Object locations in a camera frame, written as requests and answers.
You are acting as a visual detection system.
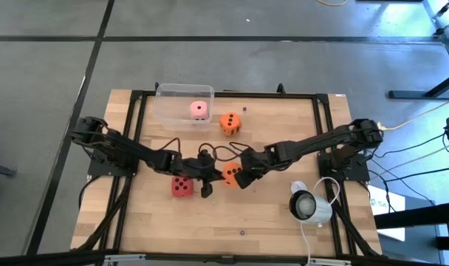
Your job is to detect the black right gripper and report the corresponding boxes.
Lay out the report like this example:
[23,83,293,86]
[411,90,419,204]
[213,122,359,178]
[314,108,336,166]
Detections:
[233,146,274,191]

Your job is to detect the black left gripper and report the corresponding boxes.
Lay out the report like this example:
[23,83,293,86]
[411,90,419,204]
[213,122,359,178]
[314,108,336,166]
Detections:
[178,151,226,200]

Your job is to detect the orange foam die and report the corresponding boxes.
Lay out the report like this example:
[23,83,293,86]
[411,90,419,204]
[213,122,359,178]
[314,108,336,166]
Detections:
[219,112,243,137]
[222,161,244,188]

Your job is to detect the reddish pink foam die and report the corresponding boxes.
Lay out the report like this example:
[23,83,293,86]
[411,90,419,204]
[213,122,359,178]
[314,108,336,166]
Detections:
[171,176,194,198]

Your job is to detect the light pink foam die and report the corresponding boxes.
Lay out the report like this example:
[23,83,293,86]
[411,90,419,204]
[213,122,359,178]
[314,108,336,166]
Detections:
[189,100,209,121]

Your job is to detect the white webcam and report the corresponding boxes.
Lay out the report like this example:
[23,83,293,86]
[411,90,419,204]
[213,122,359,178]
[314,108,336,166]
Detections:
[289,188,335,227]

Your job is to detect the clear plastic bin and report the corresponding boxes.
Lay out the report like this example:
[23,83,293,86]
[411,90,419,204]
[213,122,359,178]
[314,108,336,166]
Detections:
[153,83,215,132]

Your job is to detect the white printed board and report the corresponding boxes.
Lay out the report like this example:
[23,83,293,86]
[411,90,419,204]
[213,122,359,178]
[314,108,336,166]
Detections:
[367,184,406,242]

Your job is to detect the black stand beam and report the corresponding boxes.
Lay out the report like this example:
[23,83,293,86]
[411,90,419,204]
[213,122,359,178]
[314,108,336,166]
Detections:
[374,201,449,231]

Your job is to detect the black stand base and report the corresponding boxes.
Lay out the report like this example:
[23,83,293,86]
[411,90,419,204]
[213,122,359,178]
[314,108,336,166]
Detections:
[388,69,449,100]

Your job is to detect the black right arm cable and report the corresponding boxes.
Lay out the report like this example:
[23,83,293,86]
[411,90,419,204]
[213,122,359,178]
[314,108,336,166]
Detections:
[224,141,256,156]

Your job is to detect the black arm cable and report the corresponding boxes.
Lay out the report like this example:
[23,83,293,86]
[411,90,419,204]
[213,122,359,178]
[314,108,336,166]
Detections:
[156,137,229,163]
[224,141,256,156]

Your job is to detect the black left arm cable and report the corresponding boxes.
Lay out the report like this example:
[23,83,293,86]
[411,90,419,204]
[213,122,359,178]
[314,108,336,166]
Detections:
[156,137,229,163]

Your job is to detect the white lamp cable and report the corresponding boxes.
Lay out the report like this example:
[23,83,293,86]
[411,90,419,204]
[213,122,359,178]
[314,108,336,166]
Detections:
[299,176,343,266]

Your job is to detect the black aluminium table frame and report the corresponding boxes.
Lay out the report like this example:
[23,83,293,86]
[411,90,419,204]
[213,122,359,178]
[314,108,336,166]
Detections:
[71,88,383,259]

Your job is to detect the black cable bundle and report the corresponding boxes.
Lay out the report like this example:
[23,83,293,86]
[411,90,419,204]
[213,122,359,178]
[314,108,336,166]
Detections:
[76,176,134,253]
[329,201,383,258]

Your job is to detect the silver aluminium bracket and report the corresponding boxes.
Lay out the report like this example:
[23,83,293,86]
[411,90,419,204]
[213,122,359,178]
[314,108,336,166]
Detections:
[309,258,351,266]
[104,253,146,263]

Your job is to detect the black frame crossbeam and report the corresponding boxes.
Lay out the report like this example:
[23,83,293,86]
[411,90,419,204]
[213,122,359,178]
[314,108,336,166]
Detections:
[0,248,449,266]

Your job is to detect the black floor cable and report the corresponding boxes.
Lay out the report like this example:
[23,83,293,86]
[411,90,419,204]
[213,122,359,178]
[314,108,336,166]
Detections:
[368,132,449,160]
[385,166,449,184]

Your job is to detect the beige floor cable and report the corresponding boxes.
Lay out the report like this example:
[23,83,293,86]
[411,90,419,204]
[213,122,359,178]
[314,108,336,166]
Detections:
[368,137,449,177]

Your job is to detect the grey metal stand frame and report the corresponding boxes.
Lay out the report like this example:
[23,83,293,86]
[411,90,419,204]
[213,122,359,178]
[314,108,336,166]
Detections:
[422,0,449,71]

